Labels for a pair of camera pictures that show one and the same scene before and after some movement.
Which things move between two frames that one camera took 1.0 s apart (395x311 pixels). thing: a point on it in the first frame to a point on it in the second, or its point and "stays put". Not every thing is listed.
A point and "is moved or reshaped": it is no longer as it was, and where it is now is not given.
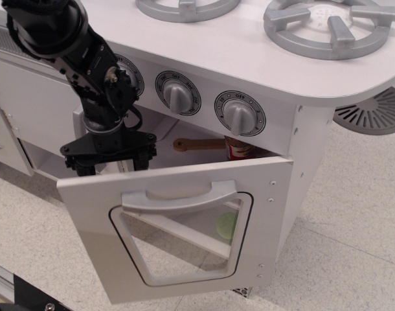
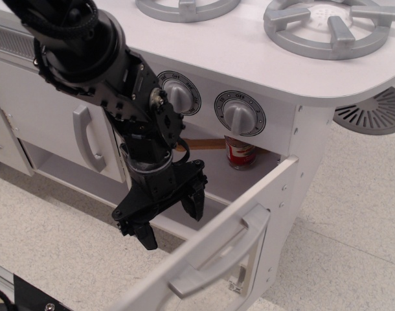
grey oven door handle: x=179 y=197 is moved or reshaped
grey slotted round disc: x=381 y=115 stays put
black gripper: x=101 y=147 to x=154 y=190
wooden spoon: x=182 y=144 stays put
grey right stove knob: x=240 y=113 stays put
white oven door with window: x=186 y=230 is moved or reshaped
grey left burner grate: x=188 y=12 stays put
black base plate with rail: x=24 y=296 stays put
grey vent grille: x=1 y=38 stays put
